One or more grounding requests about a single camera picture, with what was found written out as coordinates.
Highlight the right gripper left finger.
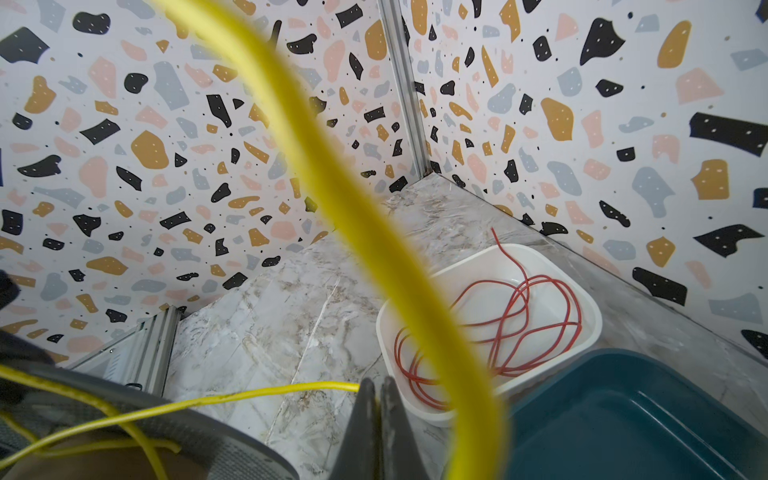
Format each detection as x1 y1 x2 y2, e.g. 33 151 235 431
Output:
329 378 381 480

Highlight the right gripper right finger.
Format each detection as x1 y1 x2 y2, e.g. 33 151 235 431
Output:
379 377 428 480

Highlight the yellow cable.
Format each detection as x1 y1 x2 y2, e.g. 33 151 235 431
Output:
0 0 508 480

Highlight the grey cable spool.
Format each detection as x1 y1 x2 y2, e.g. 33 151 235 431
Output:
1 332 299 479

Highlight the white plastic bin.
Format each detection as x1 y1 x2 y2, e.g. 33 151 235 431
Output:
376 243 603 427

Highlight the teal plastic bin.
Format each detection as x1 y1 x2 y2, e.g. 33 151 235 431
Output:
502 349 767 479

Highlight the red cable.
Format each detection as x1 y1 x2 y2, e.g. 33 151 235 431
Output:
392 226 584 412

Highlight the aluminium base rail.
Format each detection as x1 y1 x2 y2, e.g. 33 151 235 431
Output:
68 306 182 397

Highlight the left aluminium corner post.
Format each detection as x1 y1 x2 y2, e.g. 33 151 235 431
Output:
378 0 432 178

